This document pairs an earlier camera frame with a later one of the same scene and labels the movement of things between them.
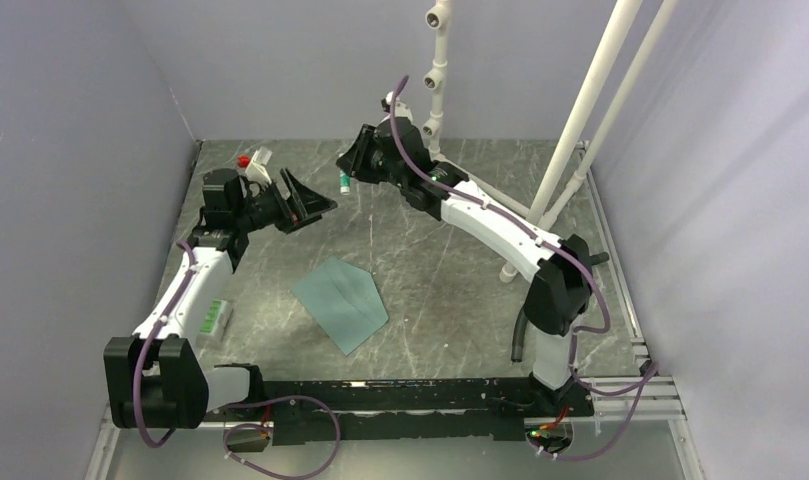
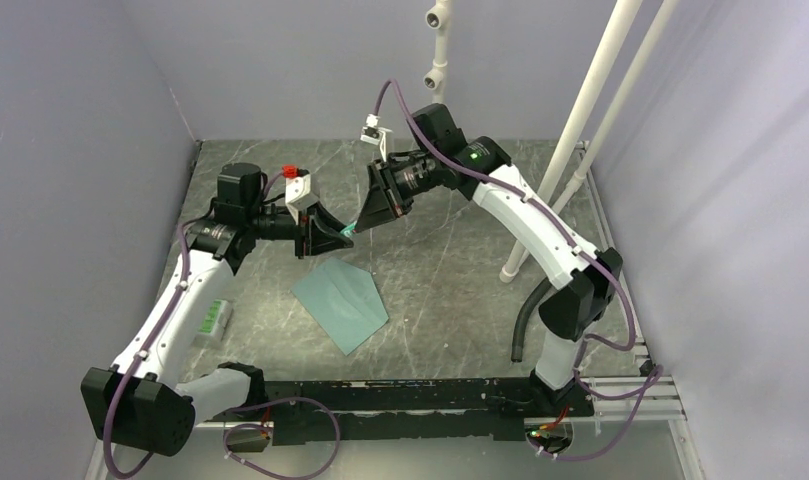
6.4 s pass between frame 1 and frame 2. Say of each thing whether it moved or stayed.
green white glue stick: moved
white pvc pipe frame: stayed
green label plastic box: stayed
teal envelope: stayed
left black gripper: moved
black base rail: stayed
